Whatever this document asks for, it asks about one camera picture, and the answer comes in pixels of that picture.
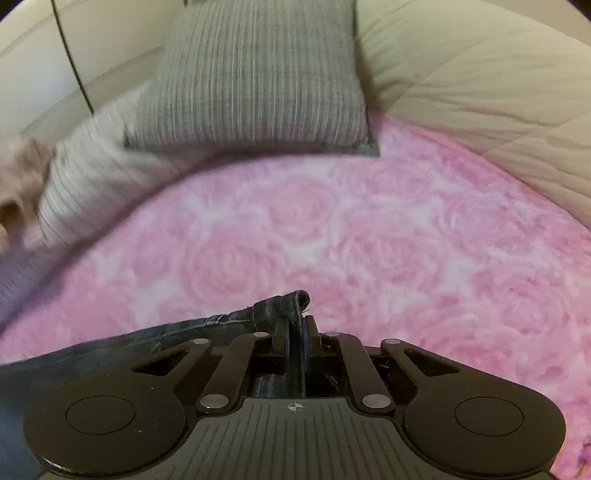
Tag pink rose-pattern blanket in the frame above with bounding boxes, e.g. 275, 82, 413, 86
0, 113, 591, 480

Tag grey ribbed pillow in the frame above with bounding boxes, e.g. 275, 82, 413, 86
124, 0, 380, 158

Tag beige quilted comforter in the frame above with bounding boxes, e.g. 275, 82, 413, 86
355, 0, 591, 217

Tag lilac grey quilt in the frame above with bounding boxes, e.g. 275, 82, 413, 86
0, 249, 51, 328

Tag light grey striped pillow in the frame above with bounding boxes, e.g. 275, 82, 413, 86
37, 88, 185, 250

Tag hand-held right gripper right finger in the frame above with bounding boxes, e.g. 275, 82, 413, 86
301, 316, 463, 414

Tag dark denim pants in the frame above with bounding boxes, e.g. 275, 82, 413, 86
0, 290, 311, 480

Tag cream padded headboard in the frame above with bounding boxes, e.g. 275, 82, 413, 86
0, 0, 188, 139

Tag beige fuzzy plush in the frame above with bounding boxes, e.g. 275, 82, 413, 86
0, 134, 58, 250

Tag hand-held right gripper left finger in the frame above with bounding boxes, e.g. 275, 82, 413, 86
131, 317, 294, 414

